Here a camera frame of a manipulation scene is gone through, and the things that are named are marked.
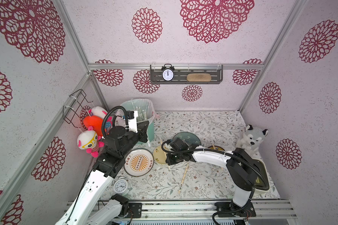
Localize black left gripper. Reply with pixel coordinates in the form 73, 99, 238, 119
120, 120, 148, 158

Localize disposable chopsticks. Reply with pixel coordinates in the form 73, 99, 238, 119
160, 138, 171, 171
178, 162, 189, 195

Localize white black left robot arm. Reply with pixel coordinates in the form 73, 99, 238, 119
57, 106, 149, 225

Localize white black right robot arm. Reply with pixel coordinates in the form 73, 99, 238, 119
161, 138, 269, 225

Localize green trash bin with bag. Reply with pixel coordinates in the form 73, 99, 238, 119
121, 98, 158, 141

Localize dark green glass plate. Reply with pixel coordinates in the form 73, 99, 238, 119
172, 132, 201, 146

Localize small pale yellow plate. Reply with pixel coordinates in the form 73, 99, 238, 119
153, 145, 167, 165

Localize yellow black patterned plate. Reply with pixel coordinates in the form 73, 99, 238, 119
208, 145, 225, 151

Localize white orange patterned plate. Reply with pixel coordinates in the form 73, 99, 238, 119
124, 148, 154, 177

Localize red plush toy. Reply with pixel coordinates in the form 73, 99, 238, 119
83, 115, 112, 138

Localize white plush with yellow glasses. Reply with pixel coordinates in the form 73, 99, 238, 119
77, 126, 104, 158

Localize black alarm clock on shelf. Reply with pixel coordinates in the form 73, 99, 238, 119
161, 63, 175, 82

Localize white alarm clock on table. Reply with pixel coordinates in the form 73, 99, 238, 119
113, 178, 130, 196

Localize wooden brush on shelf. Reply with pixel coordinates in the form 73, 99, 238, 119
186, 73, 212, 82

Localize grey husky plush toy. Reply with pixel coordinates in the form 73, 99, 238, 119
236, 124, 269, 157

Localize white green rectangular tray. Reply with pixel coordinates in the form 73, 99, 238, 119
253, 158, 270, 197

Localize white wrist camera on left gripper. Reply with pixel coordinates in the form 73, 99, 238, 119
126, 111, 138, 133

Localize grey wall shelf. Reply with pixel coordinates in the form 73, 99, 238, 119
149, 64, 223, 84

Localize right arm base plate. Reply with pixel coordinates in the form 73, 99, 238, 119
214, 200, 256, 217

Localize black wire wall basket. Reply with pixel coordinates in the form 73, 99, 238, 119
62, 89, 94, 128

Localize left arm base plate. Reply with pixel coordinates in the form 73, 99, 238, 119
115, 203, 143, 219

